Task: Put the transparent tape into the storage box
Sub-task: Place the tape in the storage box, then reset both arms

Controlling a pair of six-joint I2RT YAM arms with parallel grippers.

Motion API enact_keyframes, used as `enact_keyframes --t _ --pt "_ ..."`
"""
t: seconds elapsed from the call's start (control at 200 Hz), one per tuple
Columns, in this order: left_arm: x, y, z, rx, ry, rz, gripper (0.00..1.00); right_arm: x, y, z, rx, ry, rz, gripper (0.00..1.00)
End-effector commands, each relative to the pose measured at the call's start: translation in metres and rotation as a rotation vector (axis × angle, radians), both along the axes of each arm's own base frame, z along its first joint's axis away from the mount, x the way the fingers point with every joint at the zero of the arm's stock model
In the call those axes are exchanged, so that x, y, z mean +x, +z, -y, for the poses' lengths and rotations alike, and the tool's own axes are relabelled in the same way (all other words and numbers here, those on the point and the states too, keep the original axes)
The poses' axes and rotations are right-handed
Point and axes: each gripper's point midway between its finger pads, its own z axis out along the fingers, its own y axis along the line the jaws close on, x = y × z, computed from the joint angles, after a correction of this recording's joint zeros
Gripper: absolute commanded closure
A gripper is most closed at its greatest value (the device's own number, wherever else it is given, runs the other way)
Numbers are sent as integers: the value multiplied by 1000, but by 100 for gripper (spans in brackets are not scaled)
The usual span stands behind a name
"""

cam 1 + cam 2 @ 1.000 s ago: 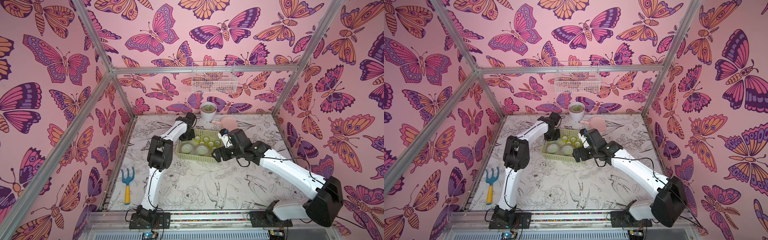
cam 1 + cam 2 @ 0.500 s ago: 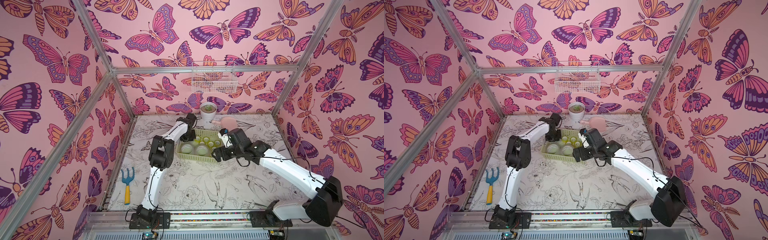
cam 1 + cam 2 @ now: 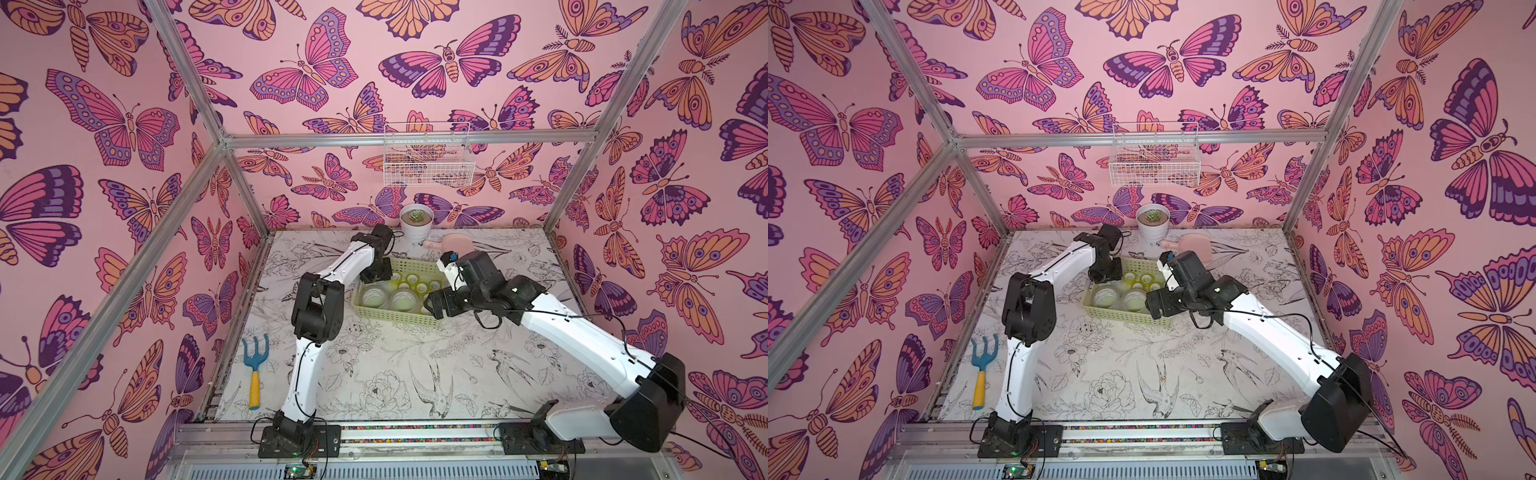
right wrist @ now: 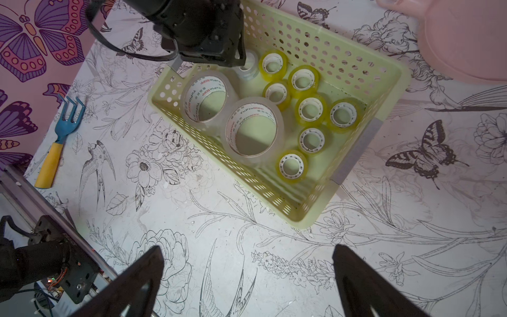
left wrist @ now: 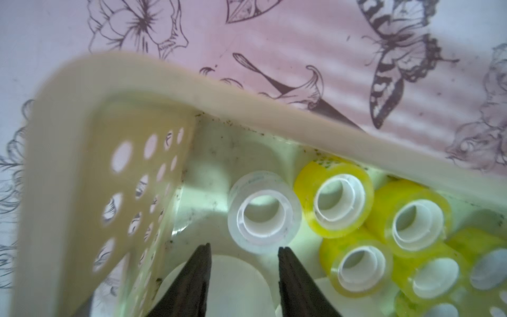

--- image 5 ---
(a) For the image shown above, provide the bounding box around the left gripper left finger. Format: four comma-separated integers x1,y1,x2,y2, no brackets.
148,243,212,317

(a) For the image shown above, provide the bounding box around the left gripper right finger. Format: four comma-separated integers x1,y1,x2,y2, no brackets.
278,247,341,317

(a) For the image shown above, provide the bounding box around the yellow small tape roll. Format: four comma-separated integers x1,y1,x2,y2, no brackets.
392,243,471,303
394,291,473,317
446,227,506,291
319,227,393,298
294,157,374,239
365,180,452,258

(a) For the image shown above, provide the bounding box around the small clear tape roll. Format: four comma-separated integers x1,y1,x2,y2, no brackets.
228,170,302,254

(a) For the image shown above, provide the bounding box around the pale green storage basket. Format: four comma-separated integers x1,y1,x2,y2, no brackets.
11,52,506,316

